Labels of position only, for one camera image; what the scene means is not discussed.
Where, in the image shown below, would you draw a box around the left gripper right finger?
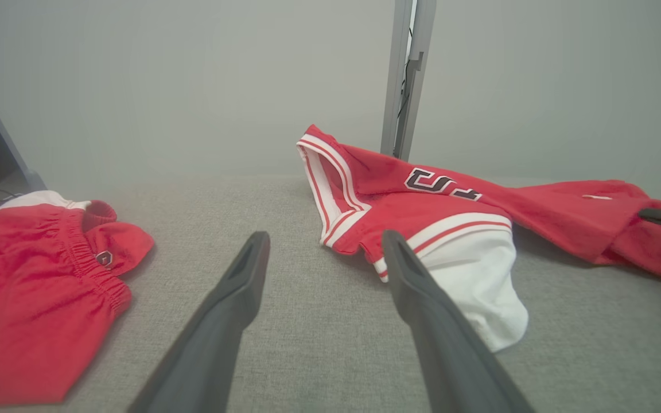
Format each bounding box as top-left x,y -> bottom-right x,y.
381,229 -> 535,413

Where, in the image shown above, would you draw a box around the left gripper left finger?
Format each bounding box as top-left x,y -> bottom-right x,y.
127,231 -> 271,413

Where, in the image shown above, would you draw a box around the red white-sleeved numbered jersey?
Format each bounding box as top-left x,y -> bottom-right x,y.
296,124 -> 661,353

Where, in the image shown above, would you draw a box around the red shorts with white stripe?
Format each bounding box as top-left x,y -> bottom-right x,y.
0,190 -> 155,407

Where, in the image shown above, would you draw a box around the grey metal partition post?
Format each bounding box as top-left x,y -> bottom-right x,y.
380,0 -> 438,162

